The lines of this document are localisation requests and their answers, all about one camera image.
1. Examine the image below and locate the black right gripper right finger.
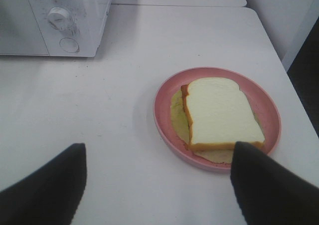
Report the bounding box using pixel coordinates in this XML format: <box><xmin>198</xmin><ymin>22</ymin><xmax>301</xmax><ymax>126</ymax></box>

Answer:
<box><xmin>230</xmin><ymin>142</ymin><xmax>319</xmax><ymax>225</ymax></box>

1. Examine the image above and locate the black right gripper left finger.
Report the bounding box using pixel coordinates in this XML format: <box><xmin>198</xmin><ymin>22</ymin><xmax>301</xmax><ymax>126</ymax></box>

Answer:
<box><xmin>0</xmin><ymin>143</ymin><xmax>87</xmax><ymax>225</ymax></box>

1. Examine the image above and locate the white bread sandwich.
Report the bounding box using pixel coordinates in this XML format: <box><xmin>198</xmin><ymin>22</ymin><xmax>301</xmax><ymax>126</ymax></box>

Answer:
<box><xmin>170</xmin><ymin>77</ymin><xmax>265</xmax><ymax>164</ymax></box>

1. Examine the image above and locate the pink round plate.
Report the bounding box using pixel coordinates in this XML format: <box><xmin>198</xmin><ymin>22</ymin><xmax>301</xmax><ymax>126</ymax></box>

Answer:
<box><xmin>153</xmin><ymin>67</ymin><xmax>282</xmax><ymax>172</ymax></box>

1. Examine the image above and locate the round door release button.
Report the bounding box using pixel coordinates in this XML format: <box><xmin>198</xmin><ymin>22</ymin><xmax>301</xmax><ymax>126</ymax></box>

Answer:
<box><xmin>59</xmin><ymin>37</ymin><xmax>80</xmax><ymax>53</ymax></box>

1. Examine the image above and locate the white microwave door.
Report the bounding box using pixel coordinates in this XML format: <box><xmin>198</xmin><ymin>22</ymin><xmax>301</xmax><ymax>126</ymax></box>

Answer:
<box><xmin>0</xmin><ymin>0</ymin><xmax>49</xmax><ymax>56</ymax></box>

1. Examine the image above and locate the white timer knob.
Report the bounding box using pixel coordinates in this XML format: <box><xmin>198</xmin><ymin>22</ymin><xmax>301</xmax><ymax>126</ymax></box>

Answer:
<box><xmin>47</xmin><ymin>6</ymin><xmax>76</xmax><ymax>32</ymax></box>

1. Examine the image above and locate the white microwave oven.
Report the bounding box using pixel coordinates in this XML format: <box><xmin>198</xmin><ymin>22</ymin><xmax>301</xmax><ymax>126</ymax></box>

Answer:
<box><xmin>0</xmin><ymin>0</ymin><xmax>113</xmax><ymax>58</ymax></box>

